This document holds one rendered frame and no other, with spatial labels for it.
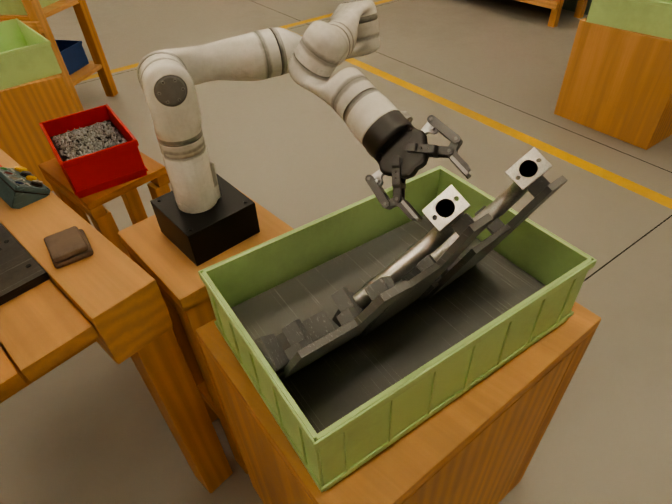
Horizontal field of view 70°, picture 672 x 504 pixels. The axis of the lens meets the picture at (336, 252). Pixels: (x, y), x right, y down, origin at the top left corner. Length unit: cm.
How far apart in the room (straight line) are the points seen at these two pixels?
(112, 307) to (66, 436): 108
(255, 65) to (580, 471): 154
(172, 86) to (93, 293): 43
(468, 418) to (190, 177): 72
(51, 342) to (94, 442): 98
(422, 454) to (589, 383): 126
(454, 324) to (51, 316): 79
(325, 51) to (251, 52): 25
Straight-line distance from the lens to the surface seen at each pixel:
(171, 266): 114
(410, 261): 83
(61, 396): 217
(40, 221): 135
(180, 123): 101
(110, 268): 112
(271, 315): 98
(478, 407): 94
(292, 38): 105
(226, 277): 96
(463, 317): 98
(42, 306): 113
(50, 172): 177
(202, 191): 109
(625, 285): 249
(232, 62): 103
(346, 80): 77
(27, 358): 105
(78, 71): 434
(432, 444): 89
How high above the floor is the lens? 158
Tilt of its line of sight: 42 degrees down
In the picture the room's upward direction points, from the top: 3 degrees counter-clockwise
